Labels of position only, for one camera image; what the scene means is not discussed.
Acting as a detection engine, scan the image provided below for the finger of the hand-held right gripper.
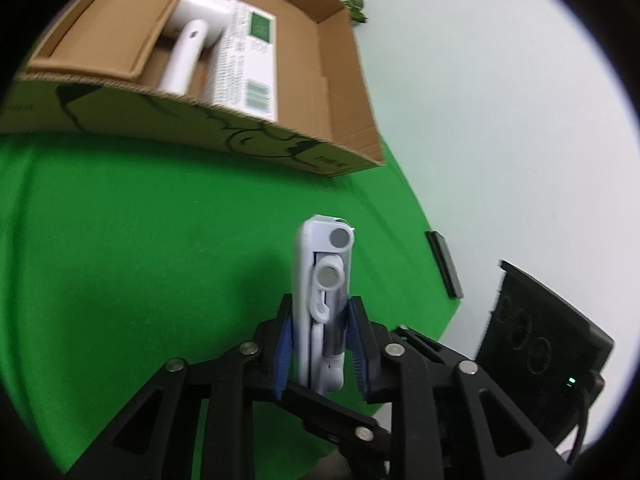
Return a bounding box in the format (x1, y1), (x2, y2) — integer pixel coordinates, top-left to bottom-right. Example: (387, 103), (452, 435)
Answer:
(282, 385), (391, 480)
(397, 325), (461, 363)

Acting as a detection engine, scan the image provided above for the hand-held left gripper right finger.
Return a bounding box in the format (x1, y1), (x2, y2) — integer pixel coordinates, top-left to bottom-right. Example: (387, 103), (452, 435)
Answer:
(347, 296), (571, 480)

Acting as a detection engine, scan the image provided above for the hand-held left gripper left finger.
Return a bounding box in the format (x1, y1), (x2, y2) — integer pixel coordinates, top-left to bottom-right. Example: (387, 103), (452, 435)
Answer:
(65, 294), (294, 480)

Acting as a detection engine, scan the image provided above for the white folding device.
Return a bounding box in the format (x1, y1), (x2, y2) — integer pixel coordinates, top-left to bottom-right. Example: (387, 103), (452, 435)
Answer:
(292, 215), (356, 395)

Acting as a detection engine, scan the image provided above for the large cardboard box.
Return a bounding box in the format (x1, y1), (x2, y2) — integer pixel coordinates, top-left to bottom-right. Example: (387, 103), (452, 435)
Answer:
(0, 0), (388, 177)

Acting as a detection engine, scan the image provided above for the white printed packet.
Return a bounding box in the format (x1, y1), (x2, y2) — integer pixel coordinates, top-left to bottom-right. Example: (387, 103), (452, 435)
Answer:
(207, 1), (278, 122)

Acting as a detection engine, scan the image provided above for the white hair dryer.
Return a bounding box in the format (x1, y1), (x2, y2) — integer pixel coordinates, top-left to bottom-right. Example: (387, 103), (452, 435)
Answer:
(159, 0), (236, 97)

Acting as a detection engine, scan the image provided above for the small cardboard box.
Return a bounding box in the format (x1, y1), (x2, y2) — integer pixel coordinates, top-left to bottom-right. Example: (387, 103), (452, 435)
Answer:
(27, 0), (201, 83)

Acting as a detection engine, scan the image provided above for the small black flat device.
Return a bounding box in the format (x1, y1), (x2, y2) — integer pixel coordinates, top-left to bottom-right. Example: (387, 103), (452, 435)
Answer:
(425, 230), (464, 301)

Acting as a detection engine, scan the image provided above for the green tablecloth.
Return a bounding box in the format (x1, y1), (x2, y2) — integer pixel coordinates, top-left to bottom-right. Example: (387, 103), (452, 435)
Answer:
(0, 80), (463, 476)

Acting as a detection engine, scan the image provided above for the black cable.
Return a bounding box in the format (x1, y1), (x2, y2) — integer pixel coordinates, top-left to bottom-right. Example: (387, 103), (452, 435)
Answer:
(567, 370), (606, 466)

